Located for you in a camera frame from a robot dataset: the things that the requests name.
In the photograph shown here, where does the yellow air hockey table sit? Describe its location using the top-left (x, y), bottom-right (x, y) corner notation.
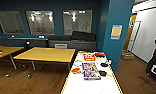
top-left (59, 50), bottom-right (124, 94)

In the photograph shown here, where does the interior glass window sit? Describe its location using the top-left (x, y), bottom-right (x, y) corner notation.
top-left (25, 9), bottom-right (56, 36)
top-left (62, 9), bottom-right (94, 36)
top-left (0, 10), bottom-right (25, 35)

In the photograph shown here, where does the pale framed wall sign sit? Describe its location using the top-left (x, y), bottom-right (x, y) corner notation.
top-left (110, 24), bottom-right (123, 41)

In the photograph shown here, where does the metal frame rack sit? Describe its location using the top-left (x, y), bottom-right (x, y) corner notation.
top-left (128, 20), bottom-right (142, 52)

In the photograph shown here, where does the small black speaker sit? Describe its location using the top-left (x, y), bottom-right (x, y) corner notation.
top-left (24, 40), bottom-right (32, 50)

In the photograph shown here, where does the brown wooden door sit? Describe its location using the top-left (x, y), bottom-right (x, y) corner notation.
top-left (123, 13), bottom-right (138, 51)

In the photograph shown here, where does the cardboard box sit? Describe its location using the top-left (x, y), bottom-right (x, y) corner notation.
top-left (121, 50), bottom-right (136, 61)

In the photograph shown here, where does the orange bowl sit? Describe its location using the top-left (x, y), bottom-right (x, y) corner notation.
top-left (82, 53), bottom-right (97, 62)

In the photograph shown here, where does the white bench sign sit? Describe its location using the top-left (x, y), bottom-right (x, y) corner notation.
top-left (54, 43), bottom-right (68, 50)

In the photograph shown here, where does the yellow wooden table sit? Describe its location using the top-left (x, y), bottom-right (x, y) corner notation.
top-left (0, 45), bottom-right (25, 63)
top-left (12, 46), bottom-right (77, 79)

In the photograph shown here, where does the orange game paddle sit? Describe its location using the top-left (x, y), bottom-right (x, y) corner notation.
top-left (70, 67), bottom-right (82, 74)

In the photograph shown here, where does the black sofa cushion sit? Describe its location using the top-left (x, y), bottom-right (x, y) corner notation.
top-left (71, 30), bottom-right (97, 42)

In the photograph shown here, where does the red black game paddle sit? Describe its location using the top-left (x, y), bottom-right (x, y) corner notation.
top-left (94, 52), bottom-right (107, 58)

